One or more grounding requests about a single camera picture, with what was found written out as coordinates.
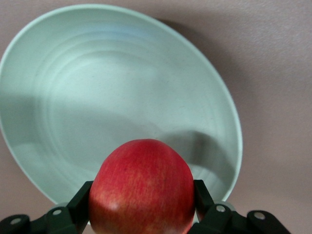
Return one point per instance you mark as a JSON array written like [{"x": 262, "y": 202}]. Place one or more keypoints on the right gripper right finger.
[{"x": 224, "y": 219}]

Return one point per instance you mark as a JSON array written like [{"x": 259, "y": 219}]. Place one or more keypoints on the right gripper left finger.
[{"x": 56, "y": 219}]

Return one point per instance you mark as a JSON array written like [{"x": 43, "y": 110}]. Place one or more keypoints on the red pomegranate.
[{"x": 141, "y": 190}]

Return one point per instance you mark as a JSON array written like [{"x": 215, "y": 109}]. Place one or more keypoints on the pale green plate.
[{"x": 109, "y": 97}]

